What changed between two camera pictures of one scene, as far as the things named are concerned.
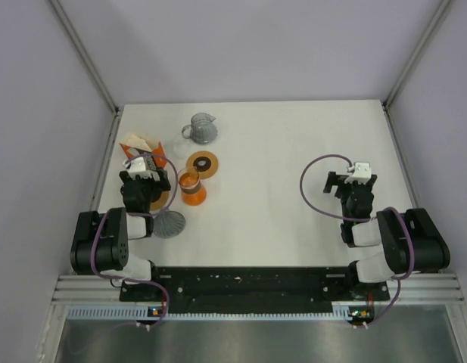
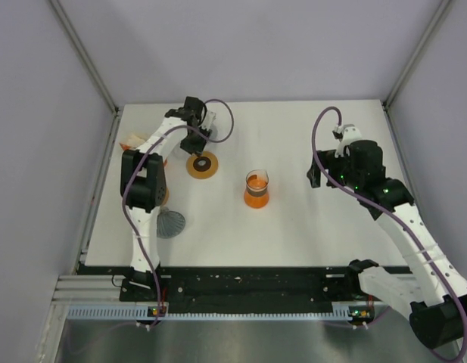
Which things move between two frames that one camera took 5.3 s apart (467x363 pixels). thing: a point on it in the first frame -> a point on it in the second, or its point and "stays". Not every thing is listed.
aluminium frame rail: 107,290 stays
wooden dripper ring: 206,163 stays
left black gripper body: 150,187 -> 194,143
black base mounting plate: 251,290 stays
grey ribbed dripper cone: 169,224 stays
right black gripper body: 344,190 -> 338,167
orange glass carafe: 192,193 -> 256,194
